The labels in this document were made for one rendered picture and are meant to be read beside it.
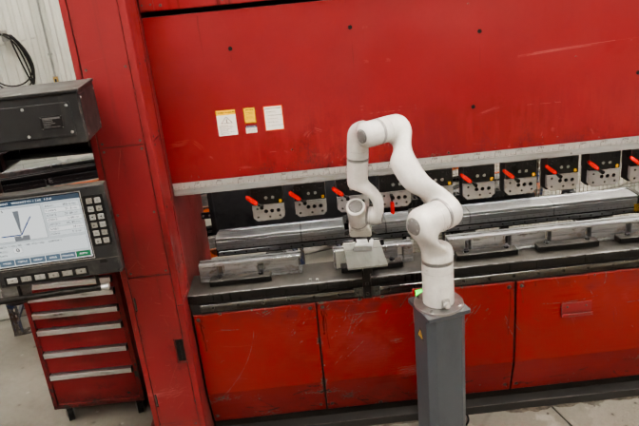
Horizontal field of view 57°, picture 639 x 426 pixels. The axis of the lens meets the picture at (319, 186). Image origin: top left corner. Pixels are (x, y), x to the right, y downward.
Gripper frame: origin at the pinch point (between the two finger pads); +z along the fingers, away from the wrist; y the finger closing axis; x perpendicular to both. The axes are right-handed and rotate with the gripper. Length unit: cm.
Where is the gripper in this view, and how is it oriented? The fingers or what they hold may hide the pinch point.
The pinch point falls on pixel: (361, 238)
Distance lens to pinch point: 279.8
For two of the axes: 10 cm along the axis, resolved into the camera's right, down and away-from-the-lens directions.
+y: -9.9, 0.4, 1.5
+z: 1.5, 5.0, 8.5
